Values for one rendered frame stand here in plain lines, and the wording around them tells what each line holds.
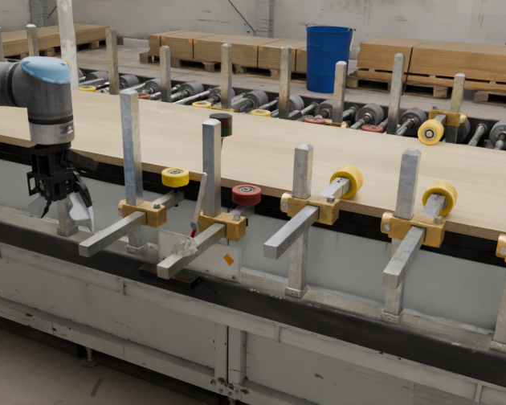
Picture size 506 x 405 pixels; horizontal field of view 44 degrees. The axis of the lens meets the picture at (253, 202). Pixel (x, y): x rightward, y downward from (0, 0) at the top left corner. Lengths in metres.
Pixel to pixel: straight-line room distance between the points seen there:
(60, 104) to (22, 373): 1.50
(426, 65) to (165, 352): 5.66
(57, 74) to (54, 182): 0.22
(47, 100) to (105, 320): 1.27
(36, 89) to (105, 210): 0.91
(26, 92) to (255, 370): 1.23
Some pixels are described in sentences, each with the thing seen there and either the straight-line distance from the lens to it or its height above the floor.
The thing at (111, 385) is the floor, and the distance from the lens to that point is 2.48.
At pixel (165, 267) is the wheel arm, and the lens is 1.41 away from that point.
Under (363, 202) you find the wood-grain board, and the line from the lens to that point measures 1.69.
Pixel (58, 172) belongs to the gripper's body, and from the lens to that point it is 1.37.
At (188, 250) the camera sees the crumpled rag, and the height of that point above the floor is 0.87.
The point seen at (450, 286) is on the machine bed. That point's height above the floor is 0.71.
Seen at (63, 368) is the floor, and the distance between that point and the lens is 2.60.
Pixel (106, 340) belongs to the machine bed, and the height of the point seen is 0.16.
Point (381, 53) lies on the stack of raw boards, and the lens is 7.50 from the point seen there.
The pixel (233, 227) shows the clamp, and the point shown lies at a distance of 1.60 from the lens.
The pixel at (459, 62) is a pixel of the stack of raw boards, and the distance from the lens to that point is 7.34.
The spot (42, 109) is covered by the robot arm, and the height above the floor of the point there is 1.22.
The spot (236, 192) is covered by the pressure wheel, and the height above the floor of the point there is 0.91.
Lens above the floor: 1.52
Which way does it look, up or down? 22 degrees down
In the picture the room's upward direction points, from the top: 1 degrees clockwise
